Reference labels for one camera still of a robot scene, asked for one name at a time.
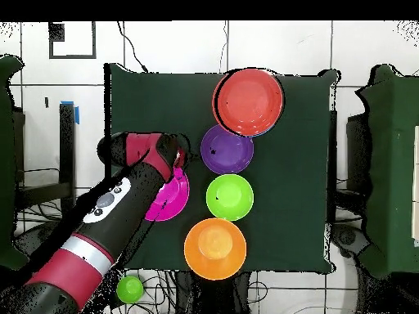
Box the black metal stand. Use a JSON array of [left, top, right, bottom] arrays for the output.
[[16, 101, 81, 227]]

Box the small green round bowl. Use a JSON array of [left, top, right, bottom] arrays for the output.
[[115, 275, 145, 305]]

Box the green covered side table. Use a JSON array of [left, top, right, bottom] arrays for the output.
[[356, 63, 419, 279], [0, 54, 30, 271]]

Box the black square floor frame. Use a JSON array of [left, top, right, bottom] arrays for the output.
[[48, 21, 98, 60]]

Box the large red-orange bowl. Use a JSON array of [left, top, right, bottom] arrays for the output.
[[212, 68, 286, 138]]

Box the large magenta bowl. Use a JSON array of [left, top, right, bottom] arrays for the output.
[[143, 166, 191, 223]]

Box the purple bowl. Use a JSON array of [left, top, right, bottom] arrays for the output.
[[200, 123, 255, 175]]

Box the dark green table cloth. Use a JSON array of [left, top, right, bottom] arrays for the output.
[[103, 61, 340, 275]]

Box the large light orange bowl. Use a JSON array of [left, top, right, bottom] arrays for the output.
[[182, 218, 249, 281]]

